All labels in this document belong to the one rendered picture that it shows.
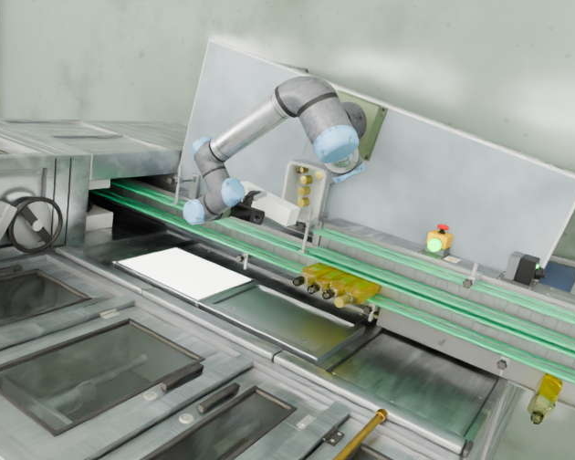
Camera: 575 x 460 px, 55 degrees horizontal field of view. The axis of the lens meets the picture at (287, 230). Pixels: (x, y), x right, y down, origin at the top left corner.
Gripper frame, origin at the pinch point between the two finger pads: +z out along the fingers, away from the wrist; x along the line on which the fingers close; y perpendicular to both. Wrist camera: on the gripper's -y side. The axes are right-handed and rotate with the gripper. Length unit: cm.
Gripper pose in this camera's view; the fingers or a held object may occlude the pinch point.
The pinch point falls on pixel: (264, 203)
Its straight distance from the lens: 194.8
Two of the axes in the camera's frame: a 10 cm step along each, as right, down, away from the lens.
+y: -7.9, -4.2, 4.4
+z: 5.4, -1.5, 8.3
